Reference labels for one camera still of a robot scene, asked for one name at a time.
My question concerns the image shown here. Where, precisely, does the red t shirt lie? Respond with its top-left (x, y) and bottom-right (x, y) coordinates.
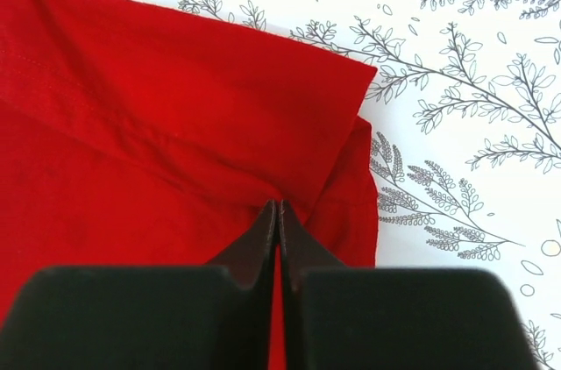
top-left (1, 0), bottom-right (378, 369)

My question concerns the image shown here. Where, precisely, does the floral patterned table mat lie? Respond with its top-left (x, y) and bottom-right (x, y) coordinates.
top-left (139, 0), bottom-right (560, 369)

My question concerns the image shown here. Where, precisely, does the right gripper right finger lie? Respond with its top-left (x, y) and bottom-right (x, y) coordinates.
top-left (279, 202), bottom-right (536, 370)

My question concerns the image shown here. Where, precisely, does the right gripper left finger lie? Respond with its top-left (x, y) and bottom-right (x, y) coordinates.
top-left (1, 202), bottom-right (276, 369)

